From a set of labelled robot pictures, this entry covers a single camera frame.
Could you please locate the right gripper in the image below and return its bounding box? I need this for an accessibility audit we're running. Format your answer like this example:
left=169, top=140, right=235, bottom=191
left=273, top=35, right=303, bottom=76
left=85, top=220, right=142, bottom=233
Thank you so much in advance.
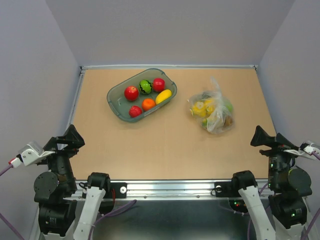
left=250, top=123, right=300, bottom=188

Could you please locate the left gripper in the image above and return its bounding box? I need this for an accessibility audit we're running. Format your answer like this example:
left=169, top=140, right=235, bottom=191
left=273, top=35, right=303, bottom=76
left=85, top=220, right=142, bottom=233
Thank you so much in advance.
left=42, top=121, right=86, bottom=190

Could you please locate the clear plastic bag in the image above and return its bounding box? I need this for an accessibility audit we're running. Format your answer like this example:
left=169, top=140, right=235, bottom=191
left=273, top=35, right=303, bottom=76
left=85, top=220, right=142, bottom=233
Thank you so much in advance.
left=187, top=77, right=235, bottom=135

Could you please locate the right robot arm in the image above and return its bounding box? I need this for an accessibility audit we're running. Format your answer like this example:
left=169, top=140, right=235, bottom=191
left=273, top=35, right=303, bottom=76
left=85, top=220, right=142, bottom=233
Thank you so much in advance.
left=230, top=125, right=313, bottom=240

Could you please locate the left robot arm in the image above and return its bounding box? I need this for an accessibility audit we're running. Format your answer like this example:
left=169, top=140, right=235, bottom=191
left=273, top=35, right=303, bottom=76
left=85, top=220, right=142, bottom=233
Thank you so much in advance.
left=33, top=124, right=111, bottom=240

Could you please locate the green fruit in bag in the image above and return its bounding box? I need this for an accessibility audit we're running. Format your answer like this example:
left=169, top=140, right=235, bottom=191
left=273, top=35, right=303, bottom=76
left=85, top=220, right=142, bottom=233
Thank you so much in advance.
left=224, top=98, right=234, bottom=114

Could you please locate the orange toy fruit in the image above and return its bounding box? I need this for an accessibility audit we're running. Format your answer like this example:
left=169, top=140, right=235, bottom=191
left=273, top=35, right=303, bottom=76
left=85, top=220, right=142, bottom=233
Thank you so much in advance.
left=141, top=98, right=156, bottom=112

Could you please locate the grey-green plastic basin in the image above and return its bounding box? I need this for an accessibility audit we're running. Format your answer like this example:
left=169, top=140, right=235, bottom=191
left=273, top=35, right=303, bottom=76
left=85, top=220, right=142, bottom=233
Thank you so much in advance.
left=106, top=68, right=178, bottom=123

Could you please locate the red toy strawberry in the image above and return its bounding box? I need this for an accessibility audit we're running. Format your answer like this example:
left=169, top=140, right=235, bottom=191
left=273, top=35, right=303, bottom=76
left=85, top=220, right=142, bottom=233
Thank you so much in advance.
left=128, top=105, right=143, bottom=118

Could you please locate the red apple left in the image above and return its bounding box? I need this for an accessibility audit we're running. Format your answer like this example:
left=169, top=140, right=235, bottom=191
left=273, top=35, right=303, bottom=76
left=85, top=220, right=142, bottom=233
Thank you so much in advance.
left=124, top=86, right=139, bottom=101

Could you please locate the red apple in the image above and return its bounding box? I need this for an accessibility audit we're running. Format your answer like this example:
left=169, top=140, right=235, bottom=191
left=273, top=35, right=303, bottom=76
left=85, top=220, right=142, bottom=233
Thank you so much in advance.
left=152, top=77, right=165, bottom=93
left=124, top=86, right=139, bottom=101

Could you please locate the green toy watermelon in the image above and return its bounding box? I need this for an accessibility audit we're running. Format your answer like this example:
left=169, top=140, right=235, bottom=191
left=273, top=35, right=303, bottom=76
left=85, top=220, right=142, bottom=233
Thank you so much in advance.
left=139, top=79, right=153, bottom=95

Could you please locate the yellow toy mango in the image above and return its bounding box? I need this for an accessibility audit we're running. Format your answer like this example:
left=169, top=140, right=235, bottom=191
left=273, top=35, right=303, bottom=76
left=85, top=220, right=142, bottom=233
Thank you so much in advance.
left=155, top=89, right=172, bottom=105

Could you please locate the red apple right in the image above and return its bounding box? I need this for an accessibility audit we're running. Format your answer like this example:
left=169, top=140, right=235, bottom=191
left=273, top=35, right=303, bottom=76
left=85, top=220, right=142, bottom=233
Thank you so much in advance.
left=152, top=77, right=165, bottom=93

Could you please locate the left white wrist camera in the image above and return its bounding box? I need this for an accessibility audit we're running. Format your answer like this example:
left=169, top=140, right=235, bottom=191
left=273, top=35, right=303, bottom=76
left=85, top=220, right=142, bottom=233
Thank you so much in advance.
left=17, top=141, right=55, bottom=166

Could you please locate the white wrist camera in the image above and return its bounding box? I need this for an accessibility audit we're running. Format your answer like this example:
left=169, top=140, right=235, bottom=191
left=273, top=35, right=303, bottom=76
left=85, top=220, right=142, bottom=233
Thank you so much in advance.
left=17, top=141, right=55, bottom=166
left=284, top=140, right=320, bottom=161

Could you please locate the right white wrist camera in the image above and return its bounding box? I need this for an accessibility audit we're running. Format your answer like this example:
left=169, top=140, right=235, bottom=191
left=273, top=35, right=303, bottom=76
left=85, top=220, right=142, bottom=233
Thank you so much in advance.
left=284, top=140, right=320, bottom=161

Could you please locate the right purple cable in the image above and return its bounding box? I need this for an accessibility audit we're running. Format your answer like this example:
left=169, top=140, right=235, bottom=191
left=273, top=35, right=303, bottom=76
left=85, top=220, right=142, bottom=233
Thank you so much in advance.
left=303, top=147, right=320, bottom=240

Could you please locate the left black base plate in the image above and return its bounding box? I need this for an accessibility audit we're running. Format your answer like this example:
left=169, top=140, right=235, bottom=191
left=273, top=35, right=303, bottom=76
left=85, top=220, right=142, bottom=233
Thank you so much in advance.
left=79, top=181, right=128, bottom=200

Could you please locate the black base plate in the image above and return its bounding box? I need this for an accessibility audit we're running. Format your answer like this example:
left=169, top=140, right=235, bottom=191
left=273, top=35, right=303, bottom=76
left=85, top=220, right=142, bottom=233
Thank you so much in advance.
left=211, top=181, right=240, bottom=198
left=79, top=181, right=128, bottom=200

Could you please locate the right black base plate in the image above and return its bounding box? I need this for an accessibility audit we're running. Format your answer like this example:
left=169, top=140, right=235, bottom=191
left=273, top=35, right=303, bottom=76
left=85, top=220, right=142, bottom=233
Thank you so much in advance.
left=211, top=181, right=240, bottom=198

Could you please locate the aluminium front rail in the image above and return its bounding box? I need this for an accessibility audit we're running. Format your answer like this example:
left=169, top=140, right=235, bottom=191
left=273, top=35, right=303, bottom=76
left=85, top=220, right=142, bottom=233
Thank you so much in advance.
left=37, top=178, right=276, bottom=201

